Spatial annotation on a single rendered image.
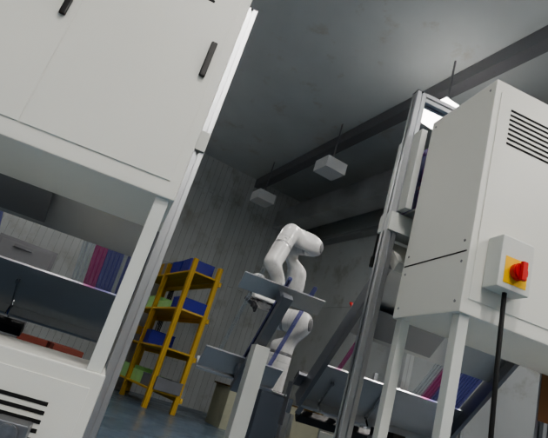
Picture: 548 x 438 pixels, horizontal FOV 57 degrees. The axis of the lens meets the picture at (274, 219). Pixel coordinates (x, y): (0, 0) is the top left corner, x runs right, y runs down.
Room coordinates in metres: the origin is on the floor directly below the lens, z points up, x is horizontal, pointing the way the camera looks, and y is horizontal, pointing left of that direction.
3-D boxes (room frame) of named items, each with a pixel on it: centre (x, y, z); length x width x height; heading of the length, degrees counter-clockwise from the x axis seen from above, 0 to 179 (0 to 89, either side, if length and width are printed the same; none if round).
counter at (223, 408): (9.75, -0.90, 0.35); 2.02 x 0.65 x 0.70; 114
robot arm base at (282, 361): (2.60, -0.23, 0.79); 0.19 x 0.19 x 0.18
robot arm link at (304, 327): (2.58, -0.26, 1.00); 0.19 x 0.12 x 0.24; 60
